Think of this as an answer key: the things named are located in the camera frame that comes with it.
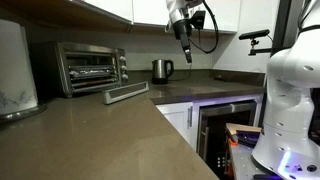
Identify black kettle power cord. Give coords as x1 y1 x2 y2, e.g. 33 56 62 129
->
168 63 193 83

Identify toaster oven glass door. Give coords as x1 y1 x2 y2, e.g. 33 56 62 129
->
102 81 150 105

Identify white paper towel roll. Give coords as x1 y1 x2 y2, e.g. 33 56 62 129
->
0 18 39 116

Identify metal paper towel holder base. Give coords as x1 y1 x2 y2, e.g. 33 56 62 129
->
0 102 48 124

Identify steel electric kettle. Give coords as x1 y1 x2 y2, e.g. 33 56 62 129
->
151 59 175 85

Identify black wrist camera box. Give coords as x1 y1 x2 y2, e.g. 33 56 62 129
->
191 10 206 30

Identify silver toaster oven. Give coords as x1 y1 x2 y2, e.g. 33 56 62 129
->
29 41 130 99

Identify small dark countertop object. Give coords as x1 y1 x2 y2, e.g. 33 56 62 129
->
214 74 234 83

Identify steel cabinet door handle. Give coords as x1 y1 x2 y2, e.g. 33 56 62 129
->
187 105 194 129

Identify orange and black clamp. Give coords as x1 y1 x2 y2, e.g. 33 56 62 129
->
227 134 240 147

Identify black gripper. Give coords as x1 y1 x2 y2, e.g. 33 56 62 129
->
172 19 194 64

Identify white lower cabinet door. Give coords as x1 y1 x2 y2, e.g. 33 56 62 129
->
155 101 194 148

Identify perforated metal robot mounting plate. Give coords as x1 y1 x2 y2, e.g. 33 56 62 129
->
228 143 279 180

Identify wooden board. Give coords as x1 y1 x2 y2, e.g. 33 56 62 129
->
225 122 263 136

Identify black stereo camera on stand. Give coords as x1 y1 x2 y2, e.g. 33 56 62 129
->
238 28 273 56

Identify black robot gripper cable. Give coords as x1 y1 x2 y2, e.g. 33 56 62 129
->
188 0 220 55

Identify black built-in oven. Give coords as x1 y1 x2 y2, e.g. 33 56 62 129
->
196 99 258 180

